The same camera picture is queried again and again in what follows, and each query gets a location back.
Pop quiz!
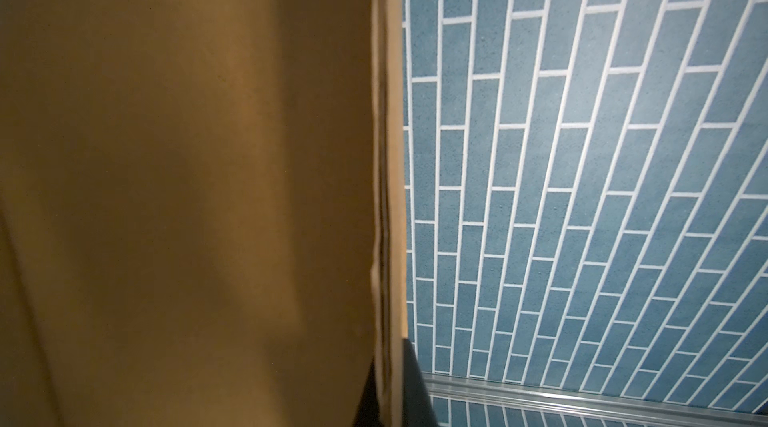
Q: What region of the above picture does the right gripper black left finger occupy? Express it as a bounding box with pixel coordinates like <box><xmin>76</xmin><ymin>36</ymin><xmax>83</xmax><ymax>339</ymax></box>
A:
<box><xmin>352</xmin><ymin>361</ymin><xmax>380</xmax><ymax>427</ymax></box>

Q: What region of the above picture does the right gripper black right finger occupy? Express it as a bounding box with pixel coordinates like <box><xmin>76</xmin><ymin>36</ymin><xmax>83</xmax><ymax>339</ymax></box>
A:
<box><xmin>402</xmin><ymin>338</ymin><xmax>438</xmax><ymax>427</ymax></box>

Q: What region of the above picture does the brown cardboard box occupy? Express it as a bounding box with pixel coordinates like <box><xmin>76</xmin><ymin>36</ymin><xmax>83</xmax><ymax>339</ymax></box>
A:
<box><xmin>1</xmin><ymin>0</ymin><xmax>395</xmax><ymax>426</ymax></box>

